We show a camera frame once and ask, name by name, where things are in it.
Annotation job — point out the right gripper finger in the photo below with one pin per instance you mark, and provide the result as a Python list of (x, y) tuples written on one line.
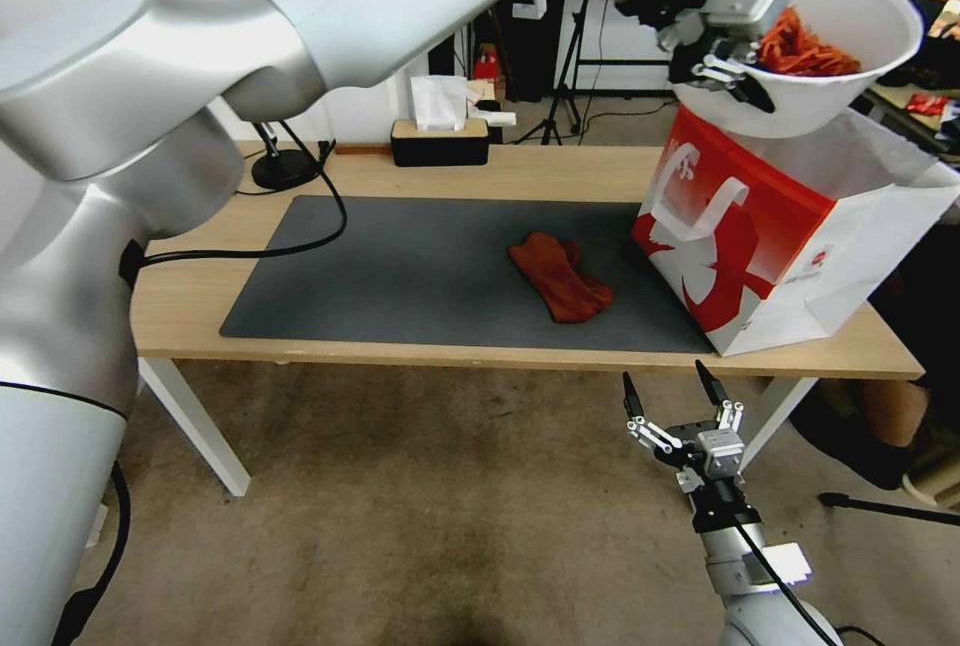
[(634, 406), (711, 383)]

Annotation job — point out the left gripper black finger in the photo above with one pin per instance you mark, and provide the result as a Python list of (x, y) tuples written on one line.
[(754, 92)]

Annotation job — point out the white plastic bowl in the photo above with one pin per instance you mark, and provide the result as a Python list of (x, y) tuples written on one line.
[(825, 102)]

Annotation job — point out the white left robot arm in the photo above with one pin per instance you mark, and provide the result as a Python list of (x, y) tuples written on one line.
[(150, 61)]

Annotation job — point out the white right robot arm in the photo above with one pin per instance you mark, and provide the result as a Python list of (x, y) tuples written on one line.
[(739, 563)]

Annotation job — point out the orange-red shrimp pile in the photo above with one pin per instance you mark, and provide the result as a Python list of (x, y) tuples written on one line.
[(810, 61)]

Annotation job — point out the red towel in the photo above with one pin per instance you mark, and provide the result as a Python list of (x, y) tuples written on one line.
[(559, 278)]

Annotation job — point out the red and white takeout bag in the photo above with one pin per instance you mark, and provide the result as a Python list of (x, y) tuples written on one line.
[(862, 248)]

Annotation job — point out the black tripod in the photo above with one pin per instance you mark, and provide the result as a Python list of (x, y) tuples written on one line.
[(568, 76)]

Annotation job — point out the black tripod leg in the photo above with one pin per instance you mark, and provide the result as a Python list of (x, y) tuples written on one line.
[(885, 507)]

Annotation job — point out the red snack packet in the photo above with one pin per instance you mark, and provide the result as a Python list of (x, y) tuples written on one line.
[(926, 104)]

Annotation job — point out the person's leg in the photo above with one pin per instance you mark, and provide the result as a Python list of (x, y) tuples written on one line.
[(892, 413)]

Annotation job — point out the small red box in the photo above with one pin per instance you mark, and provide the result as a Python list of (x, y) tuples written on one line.
[(486, 67)]

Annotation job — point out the small white box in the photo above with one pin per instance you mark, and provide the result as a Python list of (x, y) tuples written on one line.
[(495, 115)]

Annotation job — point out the wooden table with white legs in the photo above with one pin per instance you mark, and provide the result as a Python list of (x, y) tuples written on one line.
[(525, 166)]

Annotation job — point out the white tissue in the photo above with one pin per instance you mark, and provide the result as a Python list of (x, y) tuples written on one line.
[(435, 102)]

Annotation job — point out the black tissue box wooden lid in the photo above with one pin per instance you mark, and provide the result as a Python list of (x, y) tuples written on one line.
[(439, 147)]

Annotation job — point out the dark grey desk mat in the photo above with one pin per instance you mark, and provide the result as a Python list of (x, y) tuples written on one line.
[(375, 278)]

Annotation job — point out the black desk lamp base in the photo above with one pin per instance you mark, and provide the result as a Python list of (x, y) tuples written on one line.
[(283, 170)]

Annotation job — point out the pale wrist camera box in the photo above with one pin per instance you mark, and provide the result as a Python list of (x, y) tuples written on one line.
[(720, 455), (742, 1)]

